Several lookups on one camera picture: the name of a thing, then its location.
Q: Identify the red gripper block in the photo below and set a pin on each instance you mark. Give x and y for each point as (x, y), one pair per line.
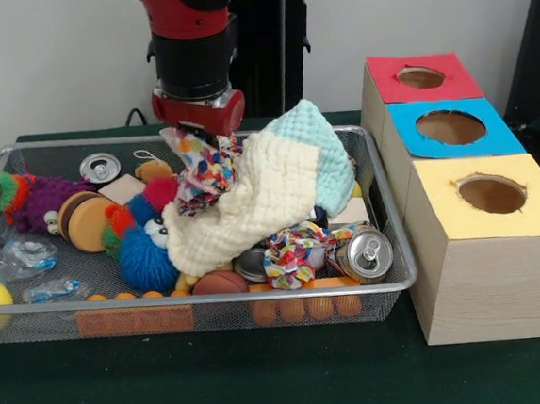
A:
(196, 116)

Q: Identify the cream waffle cloth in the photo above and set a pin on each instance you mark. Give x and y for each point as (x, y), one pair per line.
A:
(251, 203)

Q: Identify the mint green waffle cloth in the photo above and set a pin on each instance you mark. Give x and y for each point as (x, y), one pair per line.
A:
(331, 168)

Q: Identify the crushed clear plastic bottle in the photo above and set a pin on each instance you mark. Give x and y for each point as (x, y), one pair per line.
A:
(55, 290)
(24, 259)

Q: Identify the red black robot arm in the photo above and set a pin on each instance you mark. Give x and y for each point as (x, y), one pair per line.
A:
(191, 53)

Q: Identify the shallow silver mesh bin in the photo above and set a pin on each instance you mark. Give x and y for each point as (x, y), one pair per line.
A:
(284, 309)

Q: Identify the wooden box with three holes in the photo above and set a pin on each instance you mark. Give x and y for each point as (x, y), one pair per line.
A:
(485, 278)

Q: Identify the blue spiky rubber ball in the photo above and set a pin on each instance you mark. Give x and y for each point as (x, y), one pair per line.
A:
(143, 265)

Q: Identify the tan brown toy burger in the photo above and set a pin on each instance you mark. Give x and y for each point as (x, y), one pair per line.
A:
(89, 222)

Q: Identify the purple spiky ball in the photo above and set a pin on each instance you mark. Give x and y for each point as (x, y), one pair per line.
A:
(52, 197)

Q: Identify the crushed metal can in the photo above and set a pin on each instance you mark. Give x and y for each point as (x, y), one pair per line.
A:
(367, 257)

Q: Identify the black stand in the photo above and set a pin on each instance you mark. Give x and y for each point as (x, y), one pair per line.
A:
(535, 46)

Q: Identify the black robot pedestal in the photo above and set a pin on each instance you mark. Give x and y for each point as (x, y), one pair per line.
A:
(275, 45)

